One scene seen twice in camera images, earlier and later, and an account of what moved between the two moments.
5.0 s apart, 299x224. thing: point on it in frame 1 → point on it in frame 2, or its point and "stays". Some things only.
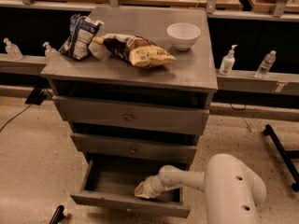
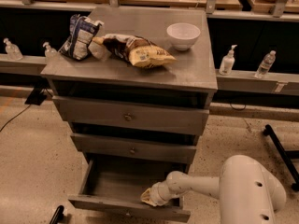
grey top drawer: (181, 120) stays
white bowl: (182, 35) stays
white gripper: (153, 185) → (160, 191)
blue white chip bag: (81, 33) stays
